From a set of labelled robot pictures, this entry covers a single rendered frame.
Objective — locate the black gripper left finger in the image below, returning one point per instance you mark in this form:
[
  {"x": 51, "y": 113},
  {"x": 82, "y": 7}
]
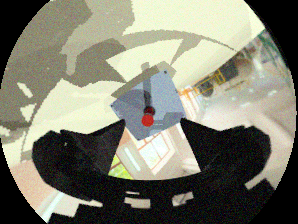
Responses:
[{"x": 100, "y": 146}]

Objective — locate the red peg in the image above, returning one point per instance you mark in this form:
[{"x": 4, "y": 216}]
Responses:
[{"x": 148, "y": 118}]

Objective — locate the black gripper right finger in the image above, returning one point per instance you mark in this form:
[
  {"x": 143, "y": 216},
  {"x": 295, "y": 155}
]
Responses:
[{"x": 207, "y": 143}]

